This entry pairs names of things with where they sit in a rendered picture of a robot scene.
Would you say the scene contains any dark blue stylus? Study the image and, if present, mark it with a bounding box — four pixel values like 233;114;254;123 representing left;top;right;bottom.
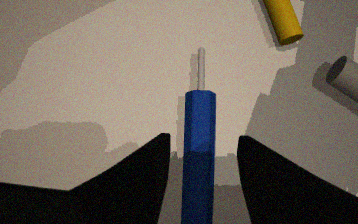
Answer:
181;47;216;224

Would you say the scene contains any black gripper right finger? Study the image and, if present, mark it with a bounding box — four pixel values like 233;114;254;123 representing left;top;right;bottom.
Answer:
237;135;358;224

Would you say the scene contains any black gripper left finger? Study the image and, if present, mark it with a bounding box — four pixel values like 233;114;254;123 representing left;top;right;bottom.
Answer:
0;133;170;224

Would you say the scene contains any yellow cylinder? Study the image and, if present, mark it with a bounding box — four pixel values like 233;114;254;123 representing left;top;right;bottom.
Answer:
263;0;304;45

